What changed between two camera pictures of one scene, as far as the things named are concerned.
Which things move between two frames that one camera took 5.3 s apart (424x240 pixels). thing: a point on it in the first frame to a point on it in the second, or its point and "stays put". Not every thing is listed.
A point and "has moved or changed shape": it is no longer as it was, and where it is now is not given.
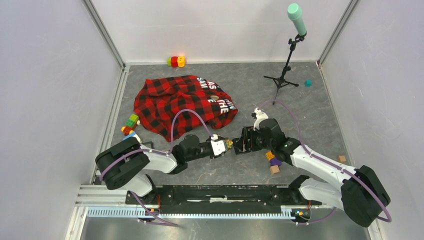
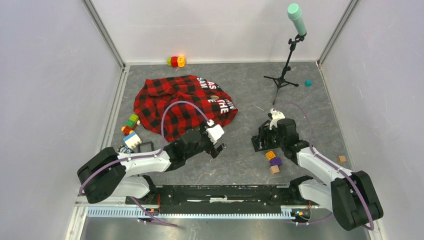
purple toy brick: x=274 y=161 stays put
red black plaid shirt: x=158 y=100 stays put
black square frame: x=149 y=144 stays put
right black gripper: x=257 y=148 to x=273 y=129
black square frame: x=246 y=142 has moved or changed shape
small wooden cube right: x=342 y=158 stays put
